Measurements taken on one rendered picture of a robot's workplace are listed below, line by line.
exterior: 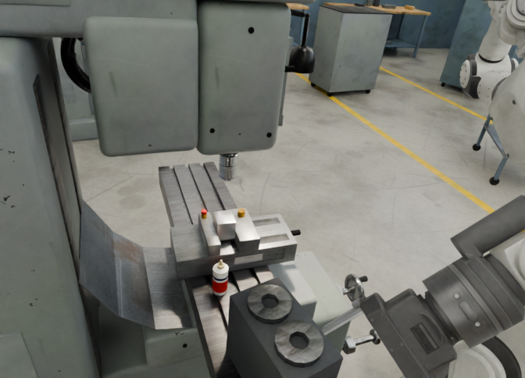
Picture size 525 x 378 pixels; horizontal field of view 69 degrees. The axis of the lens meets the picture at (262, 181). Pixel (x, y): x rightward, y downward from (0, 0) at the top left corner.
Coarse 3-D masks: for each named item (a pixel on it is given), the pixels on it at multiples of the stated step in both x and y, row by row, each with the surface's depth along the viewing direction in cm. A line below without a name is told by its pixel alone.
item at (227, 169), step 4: (220, 160) 95; (224, 160) 94; (228, 160) 94; (232, 160) 95; (236, 160) 96; (220, 164) 96; (224, 164) 95; (228, 164) 95; (232, 164) 95; (236, 164) 96; (220, 168) 96; (224, 168) 96; (228, 168) 95; (232, 168) 96; (236, 168) 97; (220, 172) 97; (224, 172) 96; (228, 172) 96; (232, 172) 96; (236, 172) 98; (220, 176) 97; (224, 176) 97; (228, 176) 97; (232, 176) 97; (236, 176) 99
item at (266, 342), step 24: (264, 288) 79; (240, 312) 75; (264, 312) 73; (288, 312) 74; (240, 336) 77; (264, 336) 71; (288, 336) 70; (312, 336) 70; (240, 360) 80; (264, 360) 69; (288, 360) 66; (312, 360) 66; (336, 360) 68
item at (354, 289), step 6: (348, 276) 149; (354, 276) 146; (366, 276) 146; (348, 282) 151; (354, 282) 146; (360, 282) 144; (348, 288) 147; (354, 288) 147; (360, 288) 143; (348, 294) 151; (354, 294) 148; (360, 294) 143; (354, 300) 148
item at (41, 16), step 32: (0, 0) 55; (32, 0) 57; (64, 0) 58; (96, 0) 60; (128, 0) 61; (160, 0) 63; (192, 0) 65; (0, 32) 58; (32, 32) 59; (64, 32) 61
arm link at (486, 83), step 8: (464, 64) 109; (512, 64) 104; (464, 72) 109; (488, 72) 103; (496, 72) 101; (504, 72) 100; (464, 80) 109; (472, 80) 105; (480, 80) 103; (488, 80) 98; (496, 80) 94; (464, 88) 111; (472, 88) 106; (480, 88) 102; (488, 88) 96; (472, 96) 106; (480, 96) 103; (488, 96) 96; (488, 104) 100
